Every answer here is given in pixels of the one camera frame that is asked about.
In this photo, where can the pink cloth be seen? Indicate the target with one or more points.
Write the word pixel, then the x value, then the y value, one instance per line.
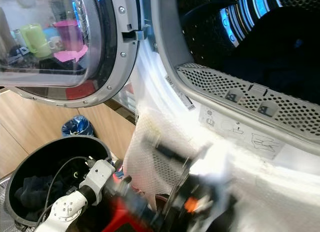
pixel 71 55

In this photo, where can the blue rubbish bag bin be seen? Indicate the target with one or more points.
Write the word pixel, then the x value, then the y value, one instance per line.
pixel 77 127

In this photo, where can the white mug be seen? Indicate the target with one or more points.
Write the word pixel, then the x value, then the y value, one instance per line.
pixel 55 44

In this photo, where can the red plastic container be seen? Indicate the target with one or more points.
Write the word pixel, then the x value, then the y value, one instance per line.
pixel 125 217

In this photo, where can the round glass machine door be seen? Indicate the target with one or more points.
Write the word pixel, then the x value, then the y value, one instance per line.
pixel 125 46

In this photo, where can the grey perforated lint filter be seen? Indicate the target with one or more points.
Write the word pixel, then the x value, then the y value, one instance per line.
pixel 215 84

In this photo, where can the white barcode sticker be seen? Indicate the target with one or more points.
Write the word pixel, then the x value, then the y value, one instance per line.
pixel 180 94

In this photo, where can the dark clothes pile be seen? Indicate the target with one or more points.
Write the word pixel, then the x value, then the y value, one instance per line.
pixel 32 197

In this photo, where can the black round laundry basket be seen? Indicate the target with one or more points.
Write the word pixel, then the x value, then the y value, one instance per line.
pixel 32 157

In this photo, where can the white floor fan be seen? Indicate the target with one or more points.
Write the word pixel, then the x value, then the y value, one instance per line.
pixel 4 207

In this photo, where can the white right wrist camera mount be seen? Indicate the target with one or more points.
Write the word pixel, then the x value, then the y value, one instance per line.
pixel 212 164

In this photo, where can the green plastic jug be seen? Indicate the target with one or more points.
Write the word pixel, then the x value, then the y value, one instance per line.
pixel 35 40

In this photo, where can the white front-load laundry machine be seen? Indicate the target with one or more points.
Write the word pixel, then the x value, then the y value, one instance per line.
pixel 165 36

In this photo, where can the pink plastic jug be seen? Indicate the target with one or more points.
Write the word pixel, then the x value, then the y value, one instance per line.
pixel 69 34

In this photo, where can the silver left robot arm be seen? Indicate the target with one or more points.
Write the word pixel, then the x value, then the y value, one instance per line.
pixel 67 212

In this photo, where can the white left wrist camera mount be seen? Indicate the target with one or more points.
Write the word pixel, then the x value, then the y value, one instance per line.
pixel 100 173

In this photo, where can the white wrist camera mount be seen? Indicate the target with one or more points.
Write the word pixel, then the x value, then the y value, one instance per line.
pixel 212 164
pixel 100 173

